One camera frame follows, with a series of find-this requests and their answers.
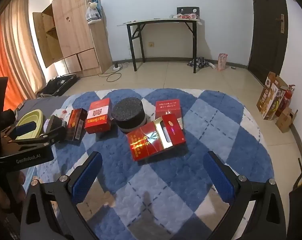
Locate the small plain cardboard box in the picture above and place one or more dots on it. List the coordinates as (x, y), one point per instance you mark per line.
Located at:
(285, 120)

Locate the blue and white checked blanket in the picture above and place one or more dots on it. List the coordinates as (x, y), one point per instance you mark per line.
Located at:
(166, 180)

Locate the black suitcase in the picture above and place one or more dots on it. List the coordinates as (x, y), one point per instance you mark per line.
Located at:
(58, 83)

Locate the wooden wardrobe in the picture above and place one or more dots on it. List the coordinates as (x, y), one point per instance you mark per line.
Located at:
(73, 25)

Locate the large round black foam block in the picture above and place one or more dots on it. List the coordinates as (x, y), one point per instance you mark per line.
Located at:
(128, 110)

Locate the orange and beige curtain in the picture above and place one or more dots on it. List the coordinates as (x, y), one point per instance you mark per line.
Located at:
(13, 55)

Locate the white power strip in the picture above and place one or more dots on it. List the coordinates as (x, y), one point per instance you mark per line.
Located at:
(116, 66)

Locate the dark checked cloth pile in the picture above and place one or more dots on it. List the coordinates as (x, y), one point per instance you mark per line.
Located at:
(197, 62)

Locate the dark brown door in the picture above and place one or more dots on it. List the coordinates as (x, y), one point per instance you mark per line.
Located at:
(265, 30)

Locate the pink bottle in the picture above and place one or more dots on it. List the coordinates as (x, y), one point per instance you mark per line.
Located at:
(188, 16)

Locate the blue hanging cloth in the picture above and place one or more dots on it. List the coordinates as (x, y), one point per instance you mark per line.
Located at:
(97, 2)

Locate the pink plastic bag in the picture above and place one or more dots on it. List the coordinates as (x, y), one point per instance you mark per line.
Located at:
(222, 62)

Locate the red cigarette carton gold lettering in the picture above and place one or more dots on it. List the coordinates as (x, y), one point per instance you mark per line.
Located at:
(98, 117)

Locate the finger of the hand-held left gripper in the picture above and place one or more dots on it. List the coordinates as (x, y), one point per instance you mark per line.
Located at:
(26, 128)
(48, 137)

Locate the printed brown cardboard box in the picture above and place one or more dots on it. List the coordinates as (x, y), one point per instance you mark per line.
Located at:
(270, 97)

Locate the black board with holes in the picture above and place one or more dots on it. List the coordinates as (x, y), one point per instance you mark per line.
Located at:
(187, 10)

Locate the white plastic bag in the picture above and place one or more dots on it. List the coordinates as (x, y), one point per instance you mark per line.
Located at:
(93, 16)

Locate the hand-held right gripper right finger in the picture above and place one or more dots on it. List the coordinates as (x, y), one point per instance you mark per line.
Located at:
(219, 180)

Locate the black and red cigarette carton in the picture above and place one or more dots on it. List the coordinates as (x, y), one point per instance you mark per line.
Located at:
(76, 125)

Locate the red and silver cigarette carton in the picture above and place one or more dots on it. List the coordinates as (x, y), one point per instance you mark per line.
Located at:
(168, 107)

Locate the red fire extinguisher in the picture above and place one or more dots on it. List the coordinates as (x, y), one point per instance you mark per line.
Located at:
(287, 100)

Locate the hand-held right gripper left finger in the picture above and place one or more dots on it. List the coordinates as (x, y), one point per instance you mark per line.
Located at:
(87, 177)

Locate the pale yellow plastic basin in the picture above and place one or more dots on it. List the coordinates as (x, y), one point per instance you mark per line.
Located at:
(31, 115)

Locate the red windowed cigarette carton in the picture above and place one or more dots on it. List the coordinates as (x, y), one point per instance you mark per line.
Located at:
(151, 142)

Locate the black-legged folding table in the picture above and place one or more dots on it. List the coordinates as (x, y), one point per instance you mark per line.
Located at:
(163, 22)

